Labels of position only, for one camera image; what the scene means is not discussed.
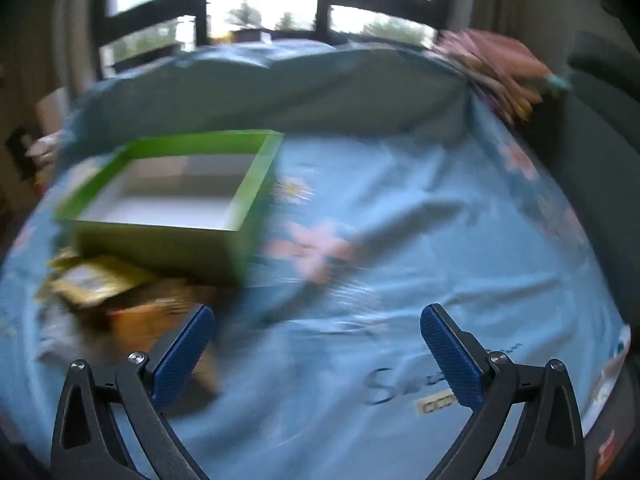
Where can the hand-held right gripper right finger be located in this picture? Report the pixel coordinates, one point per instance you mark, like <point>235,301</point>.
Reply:
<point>452,360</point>

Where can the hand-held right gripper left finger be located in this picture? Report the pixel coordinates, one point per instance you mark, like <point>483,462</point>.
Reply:
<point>182,360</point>

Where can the orange snack packet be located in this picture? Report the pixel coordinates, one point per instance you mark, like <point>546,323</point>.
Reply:
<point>145,325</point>

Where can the green cardboard box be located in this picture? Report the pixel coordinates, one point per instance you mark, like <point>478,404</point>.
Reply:
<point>150,245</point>

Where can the yellow snack packet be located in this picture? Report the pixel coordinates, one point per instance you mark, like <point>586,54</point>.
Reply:
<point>90,280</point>

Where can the blue floral bedsheet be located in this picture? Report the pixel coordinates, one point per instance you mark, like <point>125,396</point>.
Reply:
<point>400,185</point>

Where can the dark sofa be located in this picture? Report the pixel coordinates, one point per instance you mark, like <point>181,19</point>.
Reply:
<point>600,160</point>

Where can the white plastic bag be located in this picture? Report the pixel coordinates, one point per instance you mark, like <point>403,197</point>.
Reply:
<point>45,147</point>

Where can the black board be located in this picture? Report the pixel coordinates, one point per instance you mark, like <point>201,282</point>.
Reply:
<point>20,152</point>

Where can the white paper roll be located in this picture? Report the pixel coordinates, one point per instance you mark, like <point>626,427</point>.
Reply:
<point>52,110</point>

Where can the pink floral cloth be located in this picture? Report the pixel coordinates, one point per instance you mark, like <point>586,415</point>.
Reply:
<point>495,60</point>

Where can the potted plant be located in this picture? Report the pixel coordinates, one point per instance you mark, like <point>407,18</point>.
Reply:
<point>247,35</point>

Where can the black window frame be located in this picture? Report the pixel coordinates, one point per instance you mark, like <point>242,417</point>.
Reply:
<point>195,10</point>

